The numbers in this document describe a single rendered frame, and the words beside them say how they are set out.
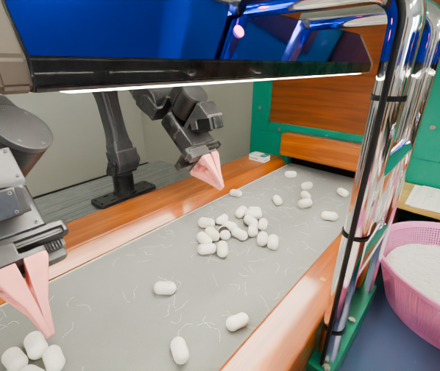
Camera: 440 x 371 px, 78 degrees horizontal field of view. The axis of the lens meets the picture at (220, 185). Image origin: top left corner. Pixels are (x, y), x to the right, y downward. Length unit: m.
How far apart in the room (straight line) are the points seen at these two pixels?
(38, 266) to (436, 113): 0.81
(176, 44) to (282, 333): 0.32
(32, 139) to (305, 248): 0.45
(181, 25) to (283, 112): 0.74
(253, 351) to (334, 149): 0.60
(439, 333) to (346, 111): 0.57
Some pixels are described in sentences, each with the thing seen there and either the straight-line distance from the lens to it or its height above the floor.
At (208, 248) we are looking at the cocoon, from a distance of 0.50.
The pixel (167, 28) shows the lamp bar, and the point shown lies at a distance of 0.24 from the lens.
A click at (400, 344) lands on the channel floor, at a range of 0.54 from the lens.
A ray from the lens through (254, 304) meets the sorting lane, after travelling 0.43.
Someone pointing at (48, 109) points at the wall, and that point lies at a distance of 2.48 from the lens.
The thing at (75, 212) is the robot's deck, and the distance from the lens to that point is 0.88.
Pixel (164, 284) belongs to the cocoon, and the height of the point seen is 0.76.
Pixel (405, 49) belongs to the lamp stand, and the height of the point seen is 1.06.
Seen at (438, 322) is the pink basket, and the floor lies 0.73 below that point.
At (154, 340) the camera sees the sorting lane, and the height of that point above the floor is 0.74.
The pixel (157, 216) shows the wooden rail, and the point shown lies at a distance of 0.60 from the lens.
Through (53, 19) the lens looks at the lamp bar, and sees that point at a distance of 0.20.
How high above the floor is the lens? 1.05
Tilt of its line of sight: 24 degrees down
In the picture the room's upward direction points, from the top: straight up
